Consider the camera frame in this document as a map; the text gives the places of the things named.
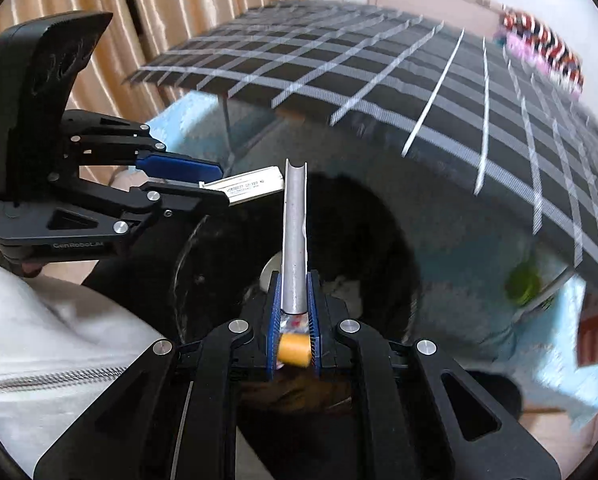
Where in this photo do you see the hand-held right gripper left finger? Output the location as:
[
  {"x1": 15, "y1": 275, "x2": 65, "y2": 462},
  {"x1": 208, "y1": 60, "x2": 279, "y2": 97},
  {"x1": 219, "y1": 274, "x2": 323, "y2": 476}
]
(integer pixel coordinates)
[{"x1": 33, "y1": 272, "x2": 285, "y2": 480}]

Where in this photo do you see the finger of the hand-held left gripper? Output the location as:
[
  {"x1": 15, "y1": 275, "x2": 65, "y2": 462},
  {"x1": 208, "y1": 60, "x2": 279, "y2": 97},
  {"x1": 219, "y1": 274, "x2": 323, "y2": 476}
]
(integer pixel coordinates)
[
  {"x1": 46, "y1": 172, "x2": 230, "y2": 242},
  {"x1": 61, "y1": 110, "x2": 223, "y2": 183}
]

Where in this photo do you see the person's white jacket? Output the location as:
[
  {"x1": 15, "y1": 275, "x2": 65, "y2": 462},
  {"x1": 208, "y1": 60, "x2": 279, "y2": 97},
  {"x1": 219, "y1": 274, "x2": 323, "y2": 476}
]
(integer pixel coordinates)
[{"x1": 0, "y1": 259, "x2": 182, "y2": 477}]

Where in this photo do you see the wooden headboard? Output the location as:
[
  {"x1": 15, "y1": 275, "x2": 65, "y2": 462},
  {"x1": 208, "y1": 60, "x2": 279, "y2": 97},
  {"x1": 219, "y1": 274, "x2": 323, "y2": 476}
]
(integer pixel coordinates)
[{"x1": 368, "y1": 0, "x2": 510, "y2": 48}]

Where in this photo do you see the black bin with liner bag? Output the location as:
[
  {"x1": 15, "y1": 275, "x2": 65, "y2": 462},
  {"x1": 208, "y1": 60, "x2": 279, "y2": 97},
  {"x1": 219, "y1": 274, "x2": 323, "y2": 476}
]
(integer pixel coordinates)
[{"x1": 171, "y1": 170, "x2": 425, "y2": 480}]

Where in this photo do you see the person's left hand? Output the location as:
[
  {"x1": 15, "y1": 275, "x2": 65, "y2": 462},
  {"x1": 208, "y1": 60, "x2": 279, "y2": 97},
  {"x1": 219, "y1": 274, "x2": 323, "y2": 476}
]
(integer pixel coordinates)
[{"x1": 0, "y1": 222, "x2": 46, "y2": 279}]

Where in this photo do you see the silver metal tube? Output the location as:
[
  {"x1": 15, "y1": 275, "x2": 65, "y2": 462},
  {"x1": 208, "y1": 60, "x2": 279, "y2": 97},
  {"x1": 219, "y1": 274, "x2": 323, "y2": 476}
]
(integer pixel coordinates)
[{"x1": 280, "y1": 158, "x2": 310, "y2": 317}]

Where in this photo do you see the white labelled box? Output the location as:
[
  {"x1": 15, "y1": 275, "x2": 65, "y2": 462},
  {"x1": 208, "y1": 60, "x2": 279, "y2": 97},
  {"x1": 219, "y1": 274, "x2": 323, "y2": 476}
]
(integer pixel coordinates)
[{"x1": 199, "y1": 167, "x2": 286, "y2": 207}]

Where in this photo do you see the green printed box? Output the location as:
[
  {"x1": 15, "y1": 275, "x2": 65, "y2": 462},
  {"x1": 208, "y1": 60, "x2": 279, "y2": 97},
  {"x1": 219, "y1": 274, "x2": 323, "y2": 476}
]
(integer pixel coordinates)
[{"x1": 503, "y1": 254, "x2": 580, "y2": 323}]

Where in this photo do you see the beige pleated curtain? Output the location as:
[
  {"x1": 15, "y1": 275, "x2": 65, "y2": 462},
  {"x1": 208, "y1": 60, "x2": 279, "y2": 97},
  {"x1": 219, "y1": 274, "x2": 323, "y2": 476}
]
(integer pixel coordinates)
[{"x1": 0, "y1": 0, "x2": 311, "y2": 186}]

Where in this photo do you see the grey metal bar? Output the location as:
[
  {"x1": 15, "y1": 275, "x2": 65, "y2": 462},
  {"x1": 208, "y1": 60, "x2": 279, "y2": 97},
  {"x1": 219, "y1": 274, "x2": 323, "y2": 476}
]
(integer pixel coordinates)
[{"x1": 220, "y1": 92, "x2": 235, "y2": 163}]

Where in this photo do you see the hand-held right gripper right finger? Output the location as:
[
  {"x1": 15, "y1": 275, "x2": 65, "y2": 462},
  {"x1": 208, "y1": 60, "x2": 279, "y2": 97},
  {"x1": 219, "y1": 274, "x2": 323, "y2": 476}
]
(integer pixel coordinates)
[{"x1": 306, "y1": 270, "x2": 560, "y2": 480}]

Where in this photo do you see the black white checked blanket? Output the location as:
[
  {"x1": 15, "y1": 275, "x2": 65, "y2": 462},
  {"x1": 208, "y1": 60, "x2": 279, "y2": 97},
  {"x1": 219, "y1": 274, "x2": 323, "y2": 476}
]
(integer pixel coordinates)
[{"x1": 124, "y1": 0, "x2": 598, "y2": 306}]

